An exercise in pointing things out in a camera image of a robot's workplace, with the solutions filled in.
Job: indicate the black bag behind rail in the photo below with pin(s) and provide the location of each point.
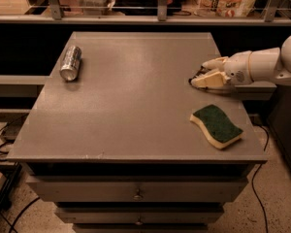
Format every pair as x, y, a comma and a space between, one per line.
145, 7

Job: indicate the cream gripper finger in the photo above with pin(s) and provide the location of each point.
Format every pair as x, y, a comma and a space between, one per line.
217, 63
215, 78

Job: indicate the drawer knob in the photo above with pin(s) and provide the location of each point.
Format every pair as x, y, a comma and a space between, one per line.
138, 195
139, 222

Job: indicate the clear plastic container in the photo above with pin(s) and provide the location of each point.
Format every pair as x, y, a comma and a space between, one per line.
94, 0

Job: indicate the silver redbull can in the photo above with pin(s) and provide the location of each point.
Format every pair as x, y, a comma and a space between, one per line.
70, 66

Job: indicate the lower drawer knob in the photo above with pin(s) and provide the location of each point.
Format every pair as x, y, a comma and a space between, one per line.
139, 222

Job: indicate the grey drawer cabinet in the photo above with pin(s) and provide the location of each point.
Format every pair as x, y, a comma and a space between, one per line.
124, 124

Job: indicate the metal railing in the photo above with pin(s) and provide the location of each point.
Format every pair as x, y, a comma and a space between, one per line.
165, 12

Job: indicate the upper drawer knob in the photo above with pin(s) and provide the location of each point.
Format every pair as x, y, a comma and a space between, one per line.
138, 195

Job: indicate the green yellow sponge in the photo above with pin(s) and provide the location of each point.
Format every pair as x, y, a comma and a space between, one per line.
218, 129

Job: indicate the black rxbar chocolate bar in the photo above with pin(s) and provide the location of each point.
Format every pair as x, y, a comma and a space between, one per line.
198, 80

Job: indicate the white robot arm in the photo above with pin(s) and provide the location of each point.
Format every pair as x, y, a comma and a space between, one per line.
270, 65

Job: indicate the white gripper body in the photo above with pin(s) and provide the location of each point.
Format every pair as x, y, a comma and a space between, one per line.
237, 68

